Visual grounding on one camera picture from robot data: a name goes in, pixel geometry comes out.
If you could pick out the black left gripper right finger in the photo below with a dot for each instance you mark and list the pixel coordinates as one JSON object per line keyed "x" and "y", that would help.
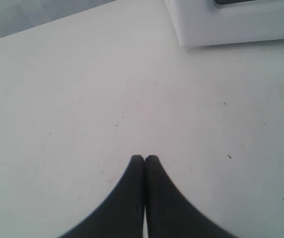
{"x": 168, "y": 213}

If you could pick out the white microwave door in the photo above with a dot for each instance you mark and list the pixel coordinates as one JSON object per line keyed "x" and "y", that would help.
{"x": 241, "y": 22}

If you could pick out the white microwave oven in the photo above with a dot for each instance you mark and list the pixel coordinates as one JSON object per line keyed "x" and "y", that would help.
{"x": 238, "y": 22}

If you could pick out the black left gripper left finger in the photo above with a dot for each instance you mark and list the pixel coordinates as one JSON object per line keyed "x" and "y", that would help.
{"x": 121, "y": 214}

